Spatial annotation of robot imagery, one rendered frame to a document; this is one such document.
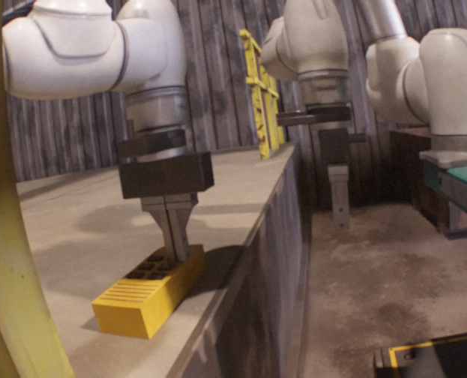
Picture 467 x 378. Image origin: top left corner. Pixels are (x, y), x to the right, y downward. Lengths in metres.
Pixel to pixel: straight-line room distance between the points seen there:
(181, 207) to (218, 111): 3.54
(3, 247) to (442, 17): 4.43
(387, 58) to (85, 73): 0.64
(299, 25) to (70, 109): 4.47
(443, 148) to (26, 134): 5.27
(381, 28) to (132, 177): 0.64
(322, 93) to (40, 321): 0.50
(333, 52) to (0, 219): 0.51
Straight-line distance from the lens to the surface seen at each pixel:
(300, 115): 0.60
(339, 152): 0.57
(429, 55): 0.73
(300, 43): 0.60
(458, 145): 0.71
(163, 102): 0.50
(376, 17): 0.89
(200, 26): 4.24
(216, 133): 4.05
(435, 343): 1.05
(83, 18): 0.42
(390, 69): 0.85
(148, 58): 0.48
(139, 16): 0.52
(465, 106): 0.70
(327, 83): 0.59
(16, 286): 0.30
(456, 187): 0.63
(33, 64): 0.41
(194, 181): 0.50
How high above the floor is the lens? 0.94
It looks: 9 degrees down
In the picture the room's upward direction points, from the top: 8 degrees counter-clockwise
